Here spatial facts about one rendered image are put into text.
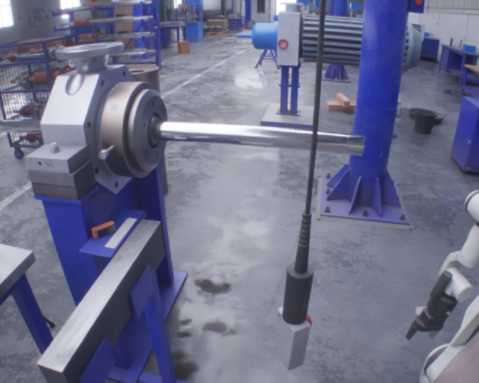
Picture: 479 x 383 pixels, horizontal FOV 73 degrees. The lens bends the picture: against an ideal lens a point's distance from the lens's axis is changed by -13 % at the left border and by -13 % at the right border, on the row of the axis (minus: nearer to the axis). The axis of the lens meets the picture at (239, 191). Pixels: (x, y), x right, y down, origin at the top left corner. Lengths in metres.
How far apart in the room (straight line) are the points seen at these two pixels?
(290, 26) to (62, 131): 3.69
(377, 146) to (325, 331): 1.49
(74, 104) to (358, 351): 1.71
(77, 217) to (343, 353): 1.40
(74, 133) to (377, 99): 2.11
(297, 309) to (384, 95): 2.29
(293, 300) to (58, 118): 1.02
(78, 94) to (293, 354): 1.07
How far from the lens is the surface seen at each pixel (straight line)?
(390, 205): 3.20
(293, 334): 0.68
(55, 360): 0.90
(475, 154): 4.28
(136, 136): 1.31
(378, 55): 2.74
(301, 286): 0.61
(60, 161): 1.24
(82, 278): 1.52
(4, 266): 1.23
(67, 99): 1.38
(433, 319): 1.31
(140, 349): 1.96
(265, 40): 4.84
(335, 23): 4.73
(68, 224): 1.37
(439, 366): 1.20
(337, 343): 2.01
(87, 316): 0.97
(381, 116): 2.83
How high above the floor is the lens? 1.54
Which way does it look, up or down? 28 degrees down
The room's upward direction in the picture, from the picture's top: straight up
